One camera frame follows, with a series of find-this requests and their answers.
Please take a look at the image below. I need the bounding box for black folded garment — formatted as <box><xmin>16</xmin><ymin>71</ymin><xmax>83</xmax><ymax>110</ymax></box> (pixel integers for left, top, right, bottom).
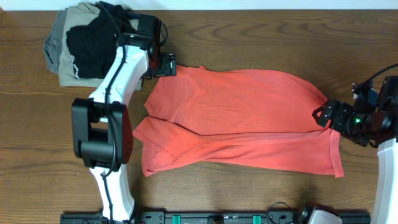
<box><xmin>66</xmin><ymin>2</ymin><xmax>135</xmax><ymax>79</ymax></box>

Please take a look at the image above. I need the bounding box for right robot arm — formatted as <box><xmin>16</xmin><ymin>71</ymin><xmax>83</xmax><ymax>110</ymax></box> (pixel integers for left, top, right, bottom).
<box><xmin>312</xmin><ymin>76</ymin><xmax>397</xmax><ymax>223</ymax></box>

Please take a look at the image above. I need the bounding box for khaki folded garment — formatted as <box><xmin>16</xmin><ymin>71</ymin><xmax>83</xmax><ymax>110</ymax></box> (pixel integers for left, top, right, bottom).
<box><xmin>58</xmin><ymin>2</ymin><xmax>141</xmax><ymax>91</ymax></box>

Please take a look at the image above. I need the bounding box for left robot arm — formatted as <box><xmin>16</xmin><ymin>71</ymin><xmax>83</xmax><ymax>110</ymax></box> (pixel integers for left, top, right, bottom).
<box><xmin>72</xmin><ymin>34</ymin><xmax>177</xmax><ymax>223</ymax></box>

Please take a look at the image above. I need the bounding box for black mounting rail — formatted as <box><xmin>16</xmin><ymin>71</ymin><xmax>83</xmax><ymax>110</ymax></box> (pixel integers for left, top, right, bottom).
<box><xmin>60</xmin><ymin>211</ymin><xmax>371</xmax><ymax>224</ymax></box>

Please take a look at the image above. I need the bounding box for red orange t-shirt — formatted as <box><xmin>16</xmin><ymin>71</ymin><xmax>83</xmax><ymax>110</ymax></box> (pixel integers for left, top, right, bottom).
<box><xmin>133</xmin><ymin>66</ymin><xmax>344</xmax><ymax>177</ymax></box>

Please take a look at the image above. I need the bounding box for grey folded garment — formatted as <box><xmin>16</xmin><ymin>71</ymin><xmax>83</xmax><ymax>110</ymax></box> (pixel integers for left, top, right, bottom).
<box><xmin>44</xmin><ymin>9</ymin><xmax>67</xmax><ymax>74</ymax></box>

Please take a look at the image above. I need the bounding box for black looped base cable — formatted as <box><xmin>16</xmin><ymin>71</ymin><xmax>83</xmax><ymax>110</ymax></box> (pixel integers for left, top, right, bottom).
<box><xmin>267</xmin><ymin>200</ymin><xmax>295</xmax><ymax>224</ymax></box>

